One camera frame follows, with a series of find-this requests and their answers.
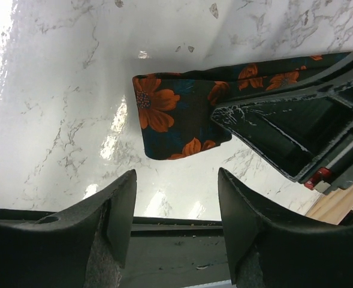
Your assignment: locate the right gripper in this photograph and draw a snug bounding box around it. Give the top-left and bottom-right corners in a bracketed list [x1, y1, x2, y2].
[211, 52, 353, 191]

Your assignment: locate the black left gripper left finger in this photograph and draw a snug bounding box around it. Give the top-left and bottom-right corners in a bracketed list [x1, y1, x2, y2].
[0, 170, 137, 287]

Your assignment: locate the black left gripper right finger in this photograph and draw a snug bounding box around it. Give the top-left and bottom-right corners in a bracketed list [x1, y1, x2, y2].
[218, 168, 353, 287]

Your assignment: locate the black orange floral tie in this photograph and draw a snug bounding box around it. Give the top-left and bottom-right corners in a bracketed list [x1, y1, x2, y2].
[132, 52, 348, 160]

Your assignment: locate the wooden compartment tray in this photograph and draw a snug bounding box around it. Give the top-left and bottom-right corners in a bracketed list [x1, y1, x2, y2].
[306, 185, 353, 225]

